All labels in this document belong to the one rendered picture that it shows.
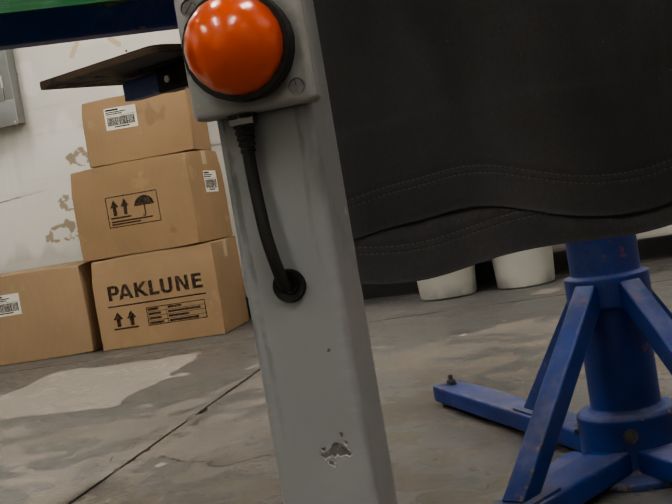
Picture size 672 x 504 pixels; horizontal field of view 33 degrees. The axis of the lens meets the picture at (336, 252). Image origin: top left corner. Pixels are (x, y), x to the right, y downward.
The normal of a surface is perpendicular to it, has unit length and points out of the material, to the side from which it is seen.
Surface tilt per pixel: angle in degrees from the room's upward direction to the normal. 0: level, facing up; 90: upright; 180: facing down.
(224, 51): 100
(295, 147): 90
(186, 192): 90
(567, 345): 43
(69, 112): 90
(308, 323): 90
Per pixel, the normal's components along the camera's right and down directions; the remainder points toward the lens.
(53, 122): -0.22, 0.10
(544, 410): -0.58, -0.62
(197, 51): -0.62, 0.32
